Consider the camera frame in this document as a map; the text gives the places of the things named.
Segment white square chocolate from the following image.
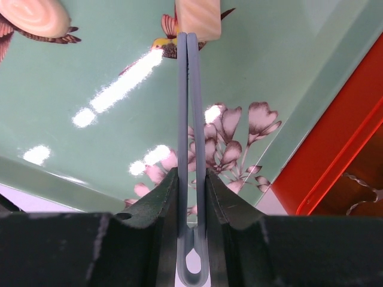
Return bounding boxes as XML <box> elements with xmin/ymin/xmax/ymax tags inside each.
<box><xmin>175</xmin><ymin>0</ymin><xmax>221</xmax><ymax>42</ymax></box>

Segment green floral tray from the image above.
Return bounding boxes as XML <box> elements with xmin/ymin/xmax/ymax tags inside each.
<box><xmin>1</xmin><ymin>1</ymin><xmax>382</xmax><ymax>214</ymax></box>

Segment grey plastic tweezers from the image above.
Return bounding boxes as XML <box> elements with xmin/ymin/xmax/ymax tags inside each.
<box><xmin>176</xmin><ymin>31</ymin><xmax>210</xmax><ymax>286</ymax></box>

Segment white swirl oval chocolate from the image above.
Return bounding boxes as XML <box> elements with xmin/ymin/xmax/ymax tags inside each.
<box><xmin>1</xmin><ymin>0</ymin><xmax>71</xmax><ymax>38</ymax></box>

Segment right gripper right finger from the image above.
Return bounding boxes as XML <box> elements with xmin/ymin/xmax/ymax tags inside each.
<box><xmin>205</xmin><ymin>170</ymin><xmax>382</xmax><ymax>286</ymax></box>

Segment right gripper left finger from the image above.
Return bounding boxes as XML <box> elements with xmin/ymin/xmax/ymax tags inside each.
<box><xmin>1</xmin><ymin>169</ymin><xmax>178</xmax><ymax>286</ymax></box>

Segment orange chocolate box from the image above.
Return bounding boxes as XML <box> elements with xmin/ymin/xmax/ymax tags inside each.
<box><xmin>271</xmin><ymin>38</ymin><xmax>382</xmax><ymax>215</ymax></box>

